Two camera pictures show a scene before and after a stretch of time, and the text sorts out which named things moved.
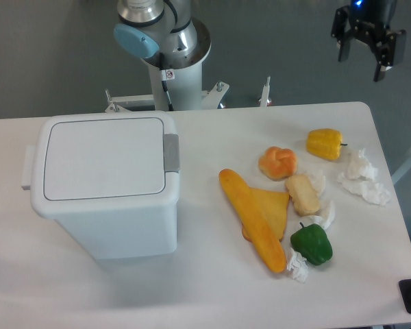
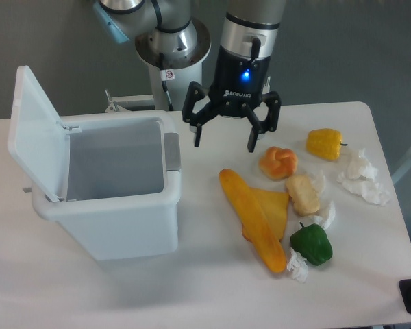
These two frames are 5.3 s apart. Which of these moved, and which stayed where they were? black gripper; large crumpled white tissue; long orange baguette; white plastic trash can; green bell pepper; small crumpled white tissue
Moved: white plastic trash can; black gripper
Stayed: green bell pepper; large crumpled white tissue; long orange baguette; small crumpled white tissue
